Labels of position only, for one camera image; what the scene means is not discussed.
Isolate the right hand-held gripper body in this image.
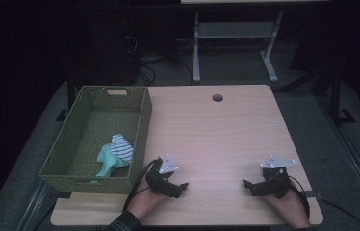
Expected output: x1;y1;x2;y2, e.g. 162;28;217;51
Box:
260;155;296;197

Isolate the bundle of black floor cables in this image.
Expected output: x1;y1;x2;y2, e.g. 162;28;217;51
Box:
135;53;195;88

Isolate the person's right hand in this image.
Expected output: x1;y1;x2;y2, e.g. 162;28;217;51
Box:
265;180;313;230

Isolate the black metal frame post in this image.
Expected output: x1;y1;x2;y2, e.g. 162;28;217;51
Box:
327;68;357;126
55;71;77;123

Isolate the green woven basket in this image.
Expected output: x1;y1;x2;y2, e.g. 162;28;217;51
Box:
38;85;153;195

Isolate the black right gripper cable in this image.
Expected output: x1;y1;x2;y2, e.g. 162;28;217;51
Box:
283;172;312;222

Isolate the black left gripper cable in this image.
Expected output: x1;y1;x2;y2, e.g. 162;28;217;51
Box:
122;158;162;214

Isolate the grey table clamp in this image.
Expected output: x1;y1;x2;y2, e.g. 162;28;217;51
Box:
302;190;324;200

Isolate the teal baby bib striped lining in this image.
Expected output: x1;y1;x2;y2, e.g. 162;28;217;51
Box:
90;133;135;185

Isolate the white metal desk frame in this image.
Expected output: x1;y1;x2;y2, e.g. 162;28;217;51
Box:
180;0;330;85

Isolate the aluminium rail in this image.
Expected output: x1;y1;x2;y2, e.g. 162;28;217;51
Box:
15;179;57;231
316;95;360;222

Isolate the black floor cable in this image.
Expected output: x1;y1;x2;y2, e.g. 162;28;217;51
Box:
321;198;360;231

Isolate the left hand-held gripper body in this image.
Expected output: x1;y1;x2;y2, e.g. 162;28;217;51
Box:
144;153;180;194

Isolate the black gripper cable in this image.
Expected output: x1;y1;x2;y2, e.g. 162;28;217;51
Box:
122;158;162;214
283;172;312;222

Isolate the person's left hand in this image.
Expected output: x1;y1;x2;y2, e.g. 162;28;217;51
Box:
127;180;170;221

